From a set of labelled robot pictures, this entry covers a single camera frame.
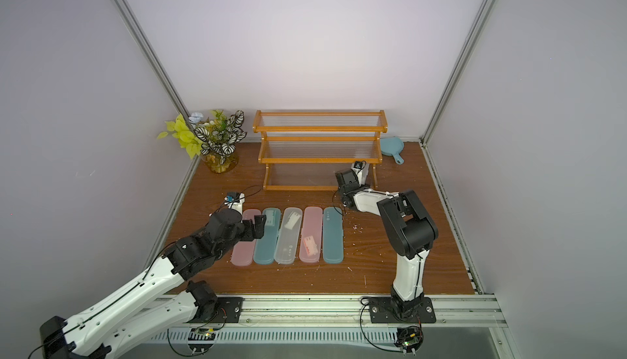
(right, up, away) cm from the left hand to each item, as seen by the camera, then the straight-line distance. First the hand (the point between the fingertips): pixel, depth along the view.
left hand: (258, 217), depth 77 cm
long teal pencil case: (0, -13, +8) cm, 16 cm away
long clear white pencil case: (+8, -10, +13) cm, 18 cm away
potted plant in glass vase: (-20, +27, +13) cm, 36 cm away
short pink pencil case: (+16, -13, +7) cm, 22 cm away
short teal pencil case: (+25, -10, +11) cm, 29 cm away
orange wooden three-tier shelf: (+12, +24, +40) cm, 48 cm away
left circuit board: (-16, -36, -5) cm, 40 cm away
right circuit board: (+46, -34, -7) cm, 58 cm away
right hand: (+35, +10, +23) cm, 43 cm away
